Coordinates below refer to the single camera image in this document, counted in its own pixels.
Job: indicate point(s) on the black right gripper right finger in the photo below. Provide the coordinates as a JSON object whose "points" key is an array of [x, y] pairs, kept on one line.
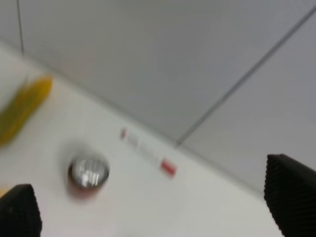
{"points": [[290, 195]]}

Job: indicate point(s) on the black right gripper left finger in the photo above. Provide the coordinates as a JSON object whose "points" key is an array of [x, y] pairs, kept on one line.
{"points": [[19, 212]]}

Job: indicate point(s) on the red soda can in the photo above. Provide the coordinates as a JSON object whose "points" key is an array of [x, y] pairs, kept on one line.
{"points": [[87, 173]]}

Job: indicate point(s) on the green yellow corn cob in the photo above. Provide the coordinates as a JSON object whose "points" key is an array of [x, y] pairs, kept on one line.
{"points": [[27, 99]]}

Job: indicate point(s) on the white marker with red cap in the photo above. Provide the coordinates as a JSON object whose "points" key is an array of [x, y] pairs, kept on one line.
{"points": [[147, 153]]}

